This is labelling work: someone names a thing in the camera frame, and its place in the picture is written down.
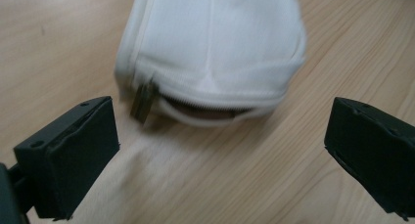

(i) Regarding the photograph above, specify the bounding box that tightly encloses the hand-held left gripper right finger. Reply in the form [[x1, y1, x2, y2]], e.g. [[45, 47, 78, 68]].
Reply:
[[323, 96, 415, 223]]

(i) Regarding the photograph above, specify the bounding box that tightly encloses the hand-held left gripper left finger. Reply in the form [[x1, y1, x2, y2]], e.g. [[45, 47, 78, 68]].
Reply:
[[13, 95, 121, 221]]

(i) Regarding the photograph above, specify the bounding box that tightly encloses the cream fabric pencil case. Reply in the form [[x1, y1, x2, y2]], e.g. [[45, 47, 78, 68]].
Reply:
[[113, 0, 308, 128]]

